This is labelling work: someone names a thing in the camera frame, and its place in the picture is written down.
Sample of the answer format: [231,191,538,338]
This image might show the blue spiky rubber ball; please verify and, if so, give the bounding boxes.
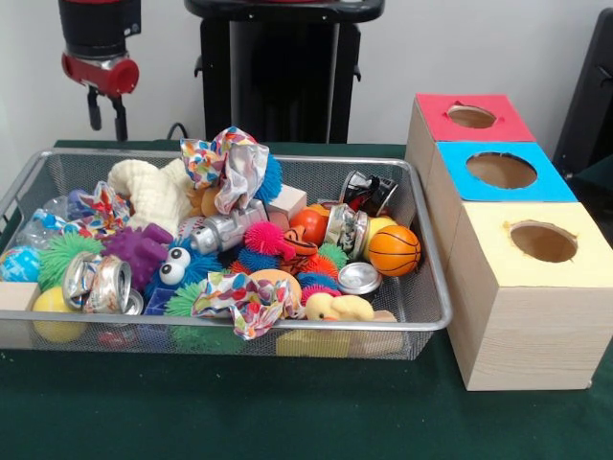
[252,151,284,201]

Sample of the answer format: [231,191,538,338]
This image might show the crushed silver drink can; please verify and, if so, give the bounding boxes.
[61,252,145,316]

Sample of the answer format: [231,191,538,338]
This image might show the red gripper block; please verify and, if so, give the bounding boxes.
[60,51,141,142]

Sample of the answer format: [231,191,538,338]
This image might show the dark green side tablecloth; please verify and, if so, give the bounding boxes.
[569,155,613,231]

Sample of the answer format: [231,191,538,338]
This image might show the blue globe ball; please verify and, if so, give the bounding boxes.
[0,246,42,284]

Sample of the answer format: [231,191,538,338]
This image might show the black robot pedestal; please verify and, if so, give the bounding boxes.
[184,0,387,145]

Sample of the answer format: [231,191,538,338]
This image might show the green spiky rubber ball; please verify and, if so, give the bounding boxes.
[36,233,105,292]

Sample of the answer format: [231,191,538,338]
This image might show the wooden box with three holes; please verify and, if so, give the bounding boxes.
[404,92,613,392]

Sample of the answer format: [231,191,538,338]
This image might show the silver toy robot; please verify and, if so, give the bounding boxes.
[189,198,268,254]

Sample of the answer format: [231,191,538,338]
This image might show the wire mesh bin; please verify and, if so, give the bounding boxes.
[0,148,455,361]

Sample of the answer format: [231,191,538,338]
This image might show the purple knobby rubber ball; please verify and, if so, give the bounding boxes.
[101,222,174,292]

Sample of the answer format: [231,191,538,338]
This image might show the yellow ball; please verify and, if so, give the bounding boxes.
[31,286,90,345]

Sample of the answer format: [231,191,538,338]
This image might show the clear plastic bottle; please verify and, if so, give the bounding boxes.
[16,195,71,251]

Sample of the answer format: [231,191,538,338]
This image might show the black upright panel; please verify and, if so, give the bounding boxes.
[551,7,613,178]

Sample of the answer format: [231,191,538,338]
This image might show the orange toy basketball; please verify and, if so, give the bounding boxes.
[367,224,423,278]

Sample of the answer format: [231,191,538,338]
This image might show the cream waffle cloth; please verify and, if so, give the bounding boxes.
[106,158,193,232]

